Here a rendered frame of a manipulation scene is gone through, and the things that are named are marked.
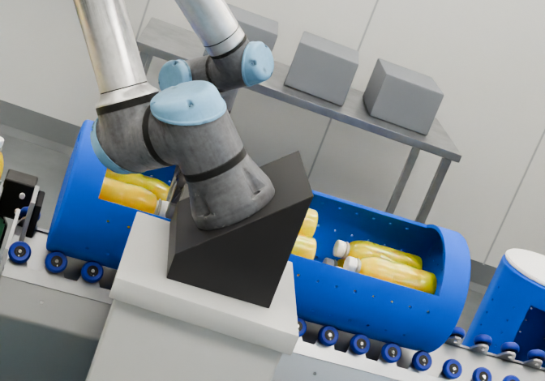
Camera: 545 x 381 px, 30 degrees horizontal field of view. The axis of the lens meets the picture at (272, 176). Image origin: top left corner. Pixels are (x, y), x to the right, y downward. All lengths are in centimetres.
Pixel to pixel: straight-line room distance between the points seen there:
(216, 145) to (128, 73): 21
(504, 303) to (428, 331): 82
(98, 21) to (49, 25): 383
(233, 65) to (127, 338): 52
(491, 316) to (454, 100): 278
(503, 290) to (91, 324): 135
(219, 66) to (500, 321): 146
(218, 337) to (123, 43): 53
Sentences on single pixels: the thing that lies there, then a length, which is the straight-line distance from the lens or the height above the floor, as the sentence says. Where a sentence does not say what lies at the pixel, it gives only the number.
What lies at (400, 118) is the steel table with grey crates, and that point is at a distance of 488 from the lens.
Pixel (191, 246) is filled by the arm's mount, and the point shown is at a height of 122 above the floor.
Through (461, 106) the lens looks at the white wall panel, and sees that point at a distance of 570.
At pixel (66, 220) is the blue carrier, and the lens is 202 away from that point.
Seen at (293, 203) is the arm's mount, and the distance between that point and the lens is 168.
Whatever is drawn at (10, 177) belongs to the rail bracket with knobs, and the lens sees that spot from 235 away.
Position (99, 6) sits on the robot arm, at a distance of 178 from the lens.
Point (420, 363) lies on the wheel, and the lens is 228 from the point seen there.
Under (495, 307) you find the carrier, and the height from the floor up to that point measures 89.
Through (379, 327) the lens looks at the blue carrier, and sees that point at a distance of 220.
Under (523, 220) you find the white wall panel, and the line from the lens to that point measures 599.
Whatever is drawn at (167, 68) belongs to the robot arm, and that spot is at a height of 143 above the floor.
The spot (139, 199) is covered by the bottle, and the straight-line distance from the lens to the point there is 206.
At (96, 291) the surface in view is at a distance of 211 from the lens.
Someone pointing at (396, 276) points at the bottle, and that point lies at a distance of 220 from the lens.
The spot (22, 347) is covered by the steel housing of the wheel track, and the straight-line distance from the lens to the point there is 218.
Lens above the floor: 185
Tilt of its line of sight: 16 degrees down
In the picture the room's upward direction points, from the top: 21 degrees clockwise
